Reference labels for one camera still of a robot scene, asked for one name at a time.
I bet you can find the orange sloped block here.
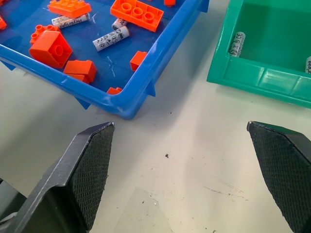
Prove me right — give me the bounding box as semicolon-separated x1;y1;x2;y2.
29;24;73;69

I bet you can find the large orange brick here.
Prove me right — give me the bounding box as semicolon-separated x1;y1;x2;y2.
110;0;164;33

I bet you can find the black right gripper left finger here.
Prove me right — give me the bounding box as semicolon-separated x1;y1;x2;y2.
0;122;115;233

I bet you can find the green plastic bin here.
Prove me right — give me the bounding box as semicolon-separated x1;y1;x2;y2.
206;0;311;109

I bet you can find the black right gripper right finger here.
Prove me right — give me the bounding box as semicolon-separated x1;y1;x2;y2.
246;120;311;233

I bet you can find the white battery with symbols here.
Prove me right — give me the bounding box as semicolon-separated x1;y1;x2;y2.
92;25;130;52

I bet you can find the blue plastic tray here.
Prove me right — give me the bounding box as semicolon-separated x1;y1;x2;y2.
0;0;210;120

